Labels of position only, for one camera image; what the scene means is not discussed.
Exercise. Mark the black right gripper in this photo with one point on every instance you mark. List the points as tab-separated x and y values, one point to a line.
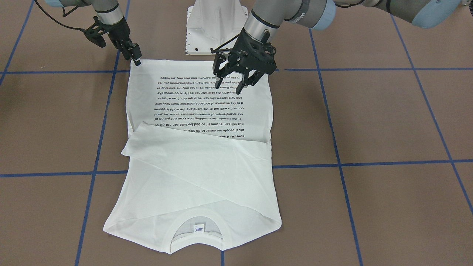
117	33

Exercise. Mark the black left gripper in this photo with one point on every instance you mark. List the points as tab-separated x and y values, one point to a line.
242	45

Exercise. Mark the white long-sleeve printed shirt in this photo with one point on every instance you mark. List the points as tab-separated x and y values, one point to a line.
200	168

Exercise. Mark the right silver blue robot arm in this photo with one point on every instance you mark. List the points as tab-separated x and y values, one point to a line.
109	20

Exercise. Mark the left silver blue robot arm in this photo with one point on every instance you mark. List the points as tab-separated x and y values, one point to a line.
319	14

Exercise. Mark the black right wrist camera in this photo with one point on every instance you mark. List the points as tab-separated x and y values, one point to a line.
95	35

